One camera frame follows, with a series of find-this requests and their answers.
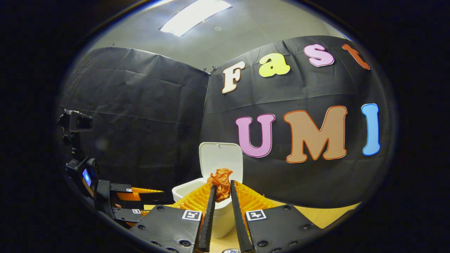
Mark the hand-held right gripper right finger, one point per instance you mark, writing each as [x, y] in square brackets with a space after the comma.
[239, 218]

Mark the white desktop garbage bin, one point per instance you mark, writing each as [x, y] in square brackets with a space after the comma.
[221, 156]

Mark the silver blue pop can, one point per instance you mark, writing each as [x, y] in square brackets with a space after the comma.
[231, 251]

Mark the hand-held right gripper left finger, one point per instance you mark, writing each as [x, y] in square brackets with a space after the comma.
[207, 218]

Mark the wooden desktop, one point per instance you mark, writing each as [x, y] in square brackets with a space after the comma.
[327, 214]

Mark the orange paper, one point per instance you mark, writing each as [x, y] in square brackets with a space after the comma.
[221, 182]

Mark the black backdrop cloth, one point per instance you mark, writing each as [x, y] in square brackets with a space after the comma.
[147, 133]

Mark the ceiling light panel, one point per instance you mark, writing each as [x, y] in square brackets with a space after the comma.
[195, 15]

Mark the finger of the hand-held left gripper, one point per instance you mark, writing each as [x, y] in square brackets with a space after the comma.
[121, 188]
[126, 214]

